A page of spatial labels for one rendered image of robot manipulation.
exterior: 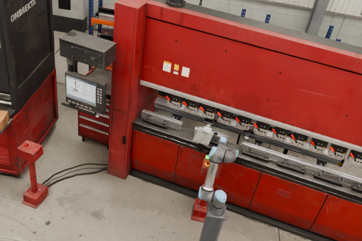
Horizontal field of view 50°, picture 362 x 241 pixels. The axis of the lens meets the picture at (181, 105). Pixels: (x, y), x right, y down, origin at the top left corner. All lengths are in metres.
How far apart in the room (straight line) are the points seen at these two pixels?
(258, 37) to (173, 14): 0.85
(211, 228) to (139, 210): 1.13
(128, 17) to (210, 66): 0.96
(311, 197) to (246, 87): 1.45
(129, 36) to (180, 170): 1.77
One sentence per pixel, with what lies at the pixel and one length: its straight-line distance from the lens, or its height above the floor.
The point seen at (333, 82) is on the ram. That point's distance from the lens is 3.88.
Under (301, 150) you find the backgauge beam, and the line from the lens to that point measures 4.66.
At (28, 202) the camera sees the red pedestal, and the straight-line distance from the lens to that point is 4.90.
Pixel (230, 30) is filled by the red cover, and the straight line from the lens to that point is 3.76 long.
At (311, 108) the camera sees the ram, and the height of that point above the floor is 1.66.
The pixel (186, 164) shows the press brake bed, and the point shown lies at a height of 0.50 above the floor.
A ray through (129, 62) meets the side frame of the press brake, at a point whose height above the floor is 1.70.
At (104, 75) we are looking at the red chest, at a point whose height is 0.98.
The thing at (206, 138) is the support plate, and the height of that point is 1.00.
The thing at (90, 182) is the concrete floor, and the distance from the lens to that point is 5.05.
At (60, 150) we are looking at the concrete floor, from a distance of 5.50.
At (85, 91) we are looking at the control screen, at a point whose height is 1.45.
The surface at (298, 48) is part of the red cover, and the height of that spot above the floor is 2.24.
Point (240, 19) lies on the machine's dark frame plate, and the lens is 3.92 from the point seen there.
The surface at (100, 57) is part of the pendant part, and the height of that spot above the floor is 1.88.
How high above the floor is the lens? 3.66
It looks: 34 degrees down
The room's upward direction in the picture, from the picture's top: 9 degrees clockwise
